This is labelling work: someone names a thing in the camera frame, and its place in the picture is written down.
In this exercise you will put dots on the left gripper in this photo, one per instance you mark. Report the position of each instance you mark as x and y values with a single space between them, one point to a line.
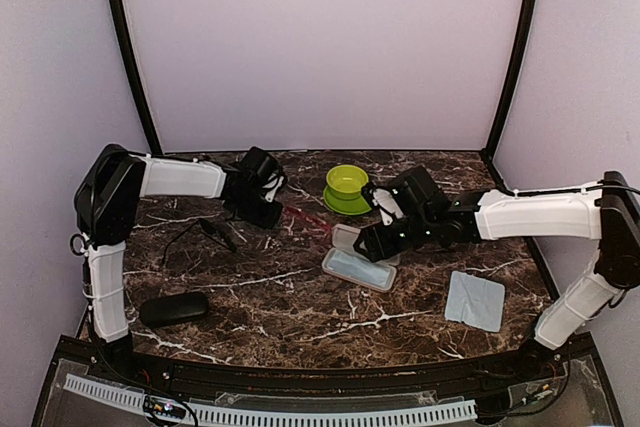
266 222

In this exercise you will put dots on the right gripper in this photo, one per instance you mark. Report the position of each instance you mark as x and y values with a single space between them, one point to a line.
377 243

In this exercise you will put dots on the blue cleaning cloth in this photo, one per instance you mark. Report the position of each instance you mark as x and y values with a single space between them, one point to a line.
360 271
475 302

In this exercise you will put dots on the pink glasses case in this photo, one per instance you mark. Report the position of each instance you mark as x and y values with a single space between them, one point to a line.
343 238

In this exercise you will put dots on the pink sunglasses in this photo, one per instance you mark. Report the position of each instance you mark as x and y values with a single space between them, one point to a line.
298 222

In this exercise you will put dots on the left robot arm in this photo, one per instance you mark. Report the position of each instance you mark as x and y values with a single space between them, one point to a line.
106 205

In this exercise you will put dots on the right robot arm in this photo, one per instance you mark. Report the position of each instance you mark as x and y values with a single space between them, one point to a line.
415 211

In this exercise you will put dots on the black sunglasses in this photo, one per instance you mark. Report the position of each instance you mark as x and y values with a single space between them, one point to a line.
210 230

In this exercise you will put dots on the green plate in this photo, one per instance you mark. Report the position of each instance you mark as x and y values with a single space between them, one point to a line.
350 204

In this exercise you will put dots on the green bowl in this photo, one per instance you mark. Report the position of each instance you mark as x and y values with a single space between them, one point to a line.
346 181

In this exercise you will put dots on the black glasses case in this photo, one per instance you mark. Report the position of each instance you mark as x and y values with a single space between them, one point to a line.
174 309

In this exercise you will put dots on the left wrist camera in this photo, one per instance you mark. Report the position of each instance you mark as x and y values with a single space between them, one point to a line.
276 182

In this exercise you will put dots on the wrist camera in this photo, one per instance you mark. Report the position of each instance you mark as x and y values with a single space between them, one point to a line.
382 199
276 182

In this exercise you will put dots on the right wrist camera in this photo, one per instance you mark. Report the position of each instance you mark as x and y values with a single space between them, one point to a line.
382 199

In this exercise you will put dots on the white slotted cable duct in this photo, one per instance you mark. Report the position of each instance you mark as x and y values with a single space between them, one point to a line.
252 410

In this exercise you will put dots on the black front rail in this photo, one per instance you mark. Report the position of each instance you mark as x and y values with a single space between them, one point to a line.
189 379

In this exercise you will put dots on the left black frame post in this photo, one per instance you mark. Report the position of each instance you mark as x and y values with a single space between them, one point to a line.
134 78

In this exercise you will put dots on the black frame post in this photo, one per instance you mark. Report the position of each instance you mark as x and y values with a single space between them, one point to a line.
134 78
515 63

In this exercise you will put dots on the right black frame post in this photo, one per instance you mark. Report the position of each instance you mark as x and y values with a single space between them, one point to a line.
515 63

